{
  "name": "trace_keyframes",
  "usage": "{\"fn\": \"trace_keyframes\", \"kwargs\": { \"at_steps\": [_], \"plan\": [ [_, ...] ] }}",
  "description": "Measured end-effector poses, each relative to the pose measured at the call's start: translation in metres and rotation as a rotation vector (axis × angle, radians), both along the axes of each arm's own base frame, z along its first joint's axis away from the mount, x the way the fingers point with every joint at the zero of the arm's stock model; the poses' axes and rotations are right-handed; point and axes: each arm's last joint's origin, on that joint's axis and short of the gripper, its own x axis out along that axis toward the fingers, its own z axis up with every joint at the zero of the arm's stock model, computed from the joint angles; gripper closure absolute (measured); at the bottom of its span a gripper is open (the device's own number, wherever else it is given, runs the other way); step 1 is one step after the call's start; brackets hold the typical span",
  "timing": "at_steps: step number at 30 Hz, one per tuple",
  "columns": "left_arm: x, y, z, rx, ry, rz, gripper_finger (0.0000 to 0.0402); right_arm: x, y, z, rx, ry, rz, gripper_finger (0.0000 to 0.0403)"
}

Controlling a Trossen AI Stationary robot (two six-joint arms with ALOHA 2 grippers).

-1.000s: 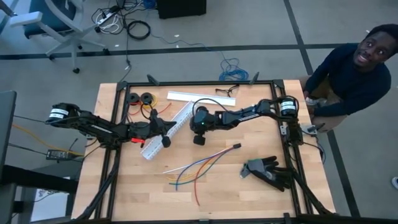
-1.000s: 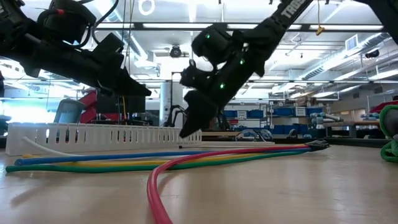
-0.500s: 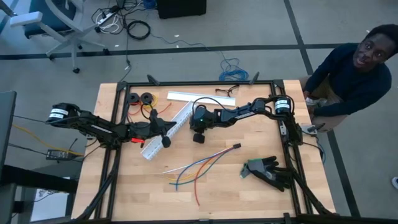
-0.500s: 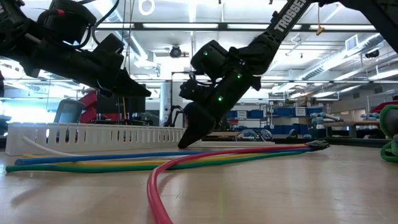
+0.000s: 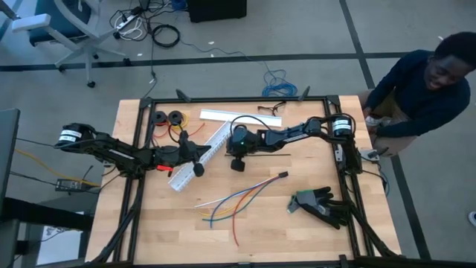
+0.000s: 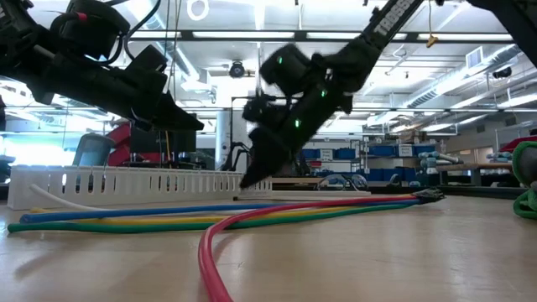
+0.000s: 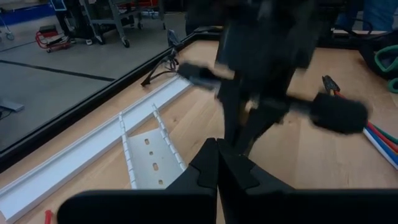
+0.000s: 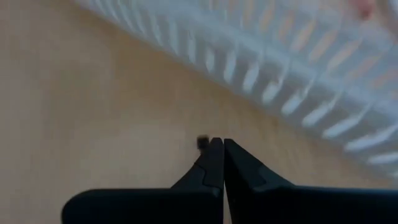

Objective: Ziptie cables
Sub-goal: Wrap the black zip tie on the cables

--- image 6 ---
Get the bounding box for red cart top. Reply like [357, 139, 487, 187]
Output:
[498, 134, 537, 154]

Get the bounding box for light blue rolls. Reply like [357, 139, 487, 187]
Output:
[417, 150, 462, 175]

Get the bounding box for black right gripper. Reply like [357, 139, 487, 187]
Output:
[239, 83, 352, 189]

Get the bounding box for red machine housing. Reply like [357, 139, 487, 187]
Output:
[106, 122, 165, 167]

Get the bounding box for wooden workbench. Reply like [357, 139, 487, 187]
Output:
[435, 161, 518, 186]

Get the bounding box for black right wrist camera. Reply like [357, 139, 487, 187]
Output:
[242, 94, 290, 127]

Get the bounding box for green wire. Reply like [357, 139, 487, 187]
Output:
[7, 202, 416, 234]

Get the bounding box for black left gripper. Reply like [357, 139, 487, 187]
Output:
[29, 52, 205, 131]

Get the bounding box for white duct cover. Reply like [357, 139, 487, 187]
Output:
[232, 190, 373, 202]

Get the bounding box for white wire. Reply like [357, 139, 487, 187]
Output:
[28, 183, 110, 213]

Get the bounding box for yellow hanging plug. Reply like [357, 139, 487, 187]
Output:
[425, 0, 440, 49]

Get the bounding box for red wire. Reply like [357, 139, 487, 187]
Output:
[197, 194, 423, 302]

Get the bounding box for black overhead camera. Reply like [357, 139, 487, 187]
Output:
[228, 60, 248, 80]

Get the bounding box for office chair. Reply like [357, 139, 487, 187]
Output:
[71, 133, 117, 168]

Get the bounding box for black wire end connector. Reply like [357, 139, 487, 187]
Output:
[412, 187, 446, 206]

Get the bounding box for blue wire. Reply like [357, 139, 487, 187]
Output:
[18, 197, 423, 224]

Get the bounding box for black grey work glove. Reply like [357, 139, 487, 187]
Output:
[511, 140, 537, 221]

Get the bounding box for white slotted cable duct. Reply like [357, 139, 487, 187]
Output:
[7, 164, 274, 211]

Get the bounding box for blue storage bins shelf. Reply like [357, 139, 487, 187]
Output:
[298, 142, 438, 186]

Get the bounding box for clear safety glasses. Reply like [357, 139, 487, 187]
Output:
[315, 173, 371, 193]

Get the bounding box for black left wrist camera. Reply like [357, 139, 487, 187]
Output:
[124, 44, 169, 76]

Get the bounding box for white column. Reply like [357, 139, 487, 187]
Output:
[214, 109, 249, 172]

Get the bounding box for black monitor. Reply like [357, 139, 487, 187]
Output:
[128, 125, 198, 165]

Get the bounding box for yellow wire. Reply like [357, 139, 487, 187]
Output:
[29, 201, 419, 226]

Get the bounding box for black overhead rig beam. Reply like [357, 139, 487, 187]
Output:
[125, 29, 518, 44]

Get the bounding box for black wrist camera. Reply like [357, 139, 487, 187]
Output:
[124, 44, 169, 76]
[242, 94, 290, 127]

